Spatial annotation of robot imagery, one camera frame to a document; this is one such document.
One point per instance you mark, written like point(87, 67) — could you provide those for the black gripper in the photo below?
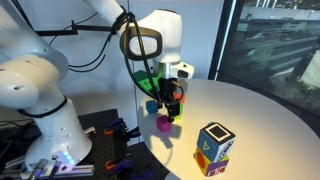
point(168, 90)

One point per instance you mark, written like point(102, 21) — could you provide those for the pink block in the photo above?
point(162, 125)

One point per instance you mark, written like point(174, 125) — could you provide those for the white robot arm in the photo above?
point(33, 83)

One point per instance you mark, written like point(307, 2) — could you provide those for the blue block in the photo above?
point(151, 107)

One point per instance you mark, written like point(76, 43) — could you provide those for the grey block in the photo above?
point(184, 85)

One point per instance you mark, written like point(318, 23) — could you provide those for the blue black spring clamp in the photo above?
point(134, 132)
point(141, 175)

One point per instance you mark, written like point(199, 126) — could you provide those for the orange blue spring clamp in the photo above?
point(118, 164)
point(115, 126)

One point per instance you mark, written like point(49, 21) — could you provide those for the blue soft cube number four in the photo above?
point(208, 146)

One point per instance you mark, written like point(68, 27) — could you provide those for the yellow soft cube red circle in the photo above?
point(201, 161)

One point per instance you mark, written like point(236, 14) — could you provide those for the black perforated base board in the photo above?
point(100, 146)

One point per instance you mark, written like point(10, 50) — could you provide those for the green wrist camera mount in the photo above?
point(144, 81)

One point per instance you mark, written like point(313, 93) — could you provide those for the dark window frame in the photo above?
point(221, 40)

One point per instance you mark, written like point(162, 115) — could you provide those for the aluminium profile rail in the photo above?
point(80, 170)

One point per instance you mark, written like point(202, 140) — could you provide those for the black camera mounting boom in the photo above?
point(66, 31)

